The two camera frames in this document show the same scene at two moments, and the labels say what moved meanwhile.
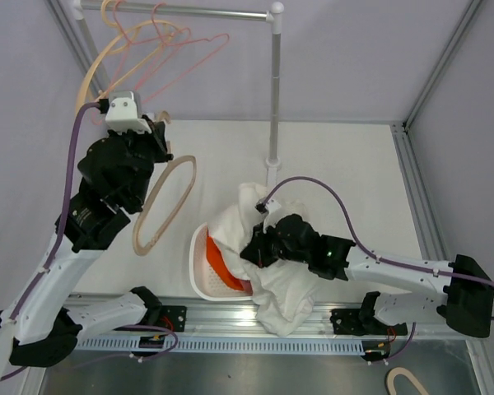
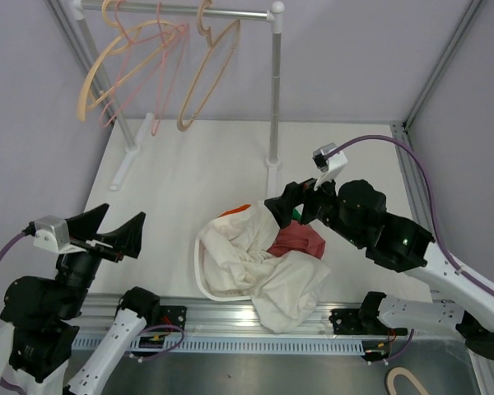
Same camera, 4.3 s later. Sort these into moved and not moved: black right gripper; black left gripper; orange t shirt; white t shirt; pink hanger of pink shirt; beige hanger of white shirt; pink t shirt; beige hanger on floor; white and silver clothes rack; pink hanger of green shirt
Moved: pink t shirt; black left gripper; white t shirt; pink hanger of green shirt; pink hanger of pink shirt; beige hanger of white shirt; black right gripper; orange t shirt
Not moved: beige hanger on floor; white and silver clothes rack
